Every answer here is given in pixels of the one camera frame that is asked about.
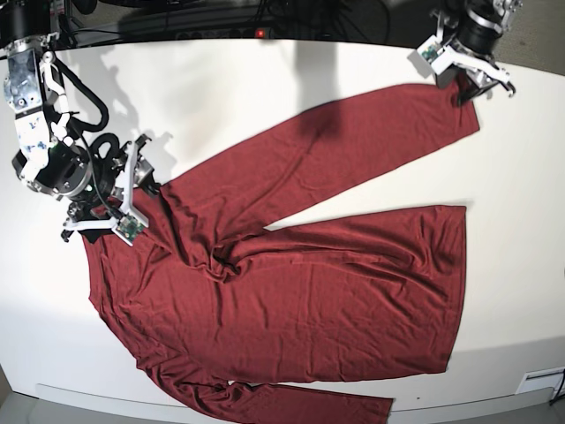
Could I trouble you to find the black power strip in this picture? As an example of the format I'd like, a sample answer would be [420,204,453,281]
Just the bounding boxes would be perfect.
[122,26,275,42]

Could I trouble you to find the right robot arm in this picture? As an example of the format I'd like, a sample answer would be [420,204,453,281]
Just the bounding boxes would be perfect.
[1,1,160,246]

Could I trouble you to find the dark red long-sleeve shirt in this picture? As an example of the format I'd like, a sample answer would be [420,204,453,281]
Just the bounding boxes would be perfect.
[84,83,479,423]

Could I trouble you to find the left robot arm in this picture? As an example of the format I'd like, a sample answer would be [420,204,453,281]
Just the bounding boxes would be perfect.
[409,1,523,107]

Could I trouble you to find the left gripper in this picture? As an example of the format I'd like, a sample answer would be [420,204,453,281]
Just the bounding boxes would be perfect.
[418,11,516,106]

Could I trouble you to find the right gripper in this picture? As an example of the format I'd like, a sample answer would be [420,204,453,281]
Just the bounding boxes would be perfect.
[61,134,161,244]

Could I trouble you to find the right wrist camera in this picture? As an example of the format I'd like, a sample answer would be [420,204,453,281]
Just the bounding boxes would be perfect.
[111,216,146,246]

